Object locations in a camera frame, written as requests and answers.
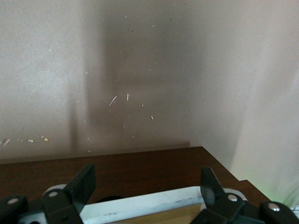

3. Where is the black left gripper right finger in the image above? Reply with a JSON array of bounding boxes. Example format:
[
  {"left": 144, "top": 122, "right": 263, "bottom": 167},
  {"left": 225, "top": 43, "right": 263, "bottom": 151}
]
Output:
[{"left": 188, "top": 167, "right": 298, "bottom": 224}]

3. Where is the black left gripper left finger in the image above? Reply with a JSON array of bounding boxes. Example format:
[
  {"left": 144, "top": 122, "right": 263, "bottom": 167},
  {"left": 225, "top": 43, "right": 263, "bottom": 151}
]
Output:
[{"left": 0, "top": 164, "right": 96, "bottom": 224}]

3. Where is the wooden drawer with white handle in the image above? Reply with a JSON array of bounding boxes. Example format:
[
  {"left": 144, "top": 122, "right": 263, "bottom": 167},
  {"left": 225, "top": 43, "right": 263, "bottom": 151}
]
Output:
[{"left": 0, "top": 146, "right": 243, "bottom": 224}]

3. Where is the dark wooden cabinet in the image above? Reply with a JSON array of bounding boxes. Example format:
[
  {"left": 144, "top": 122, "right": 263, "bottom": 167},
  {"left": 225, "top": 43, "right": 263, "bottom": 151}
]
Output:
[{"left": 238, "top": 179, "right": 274, "bottom": 210}]

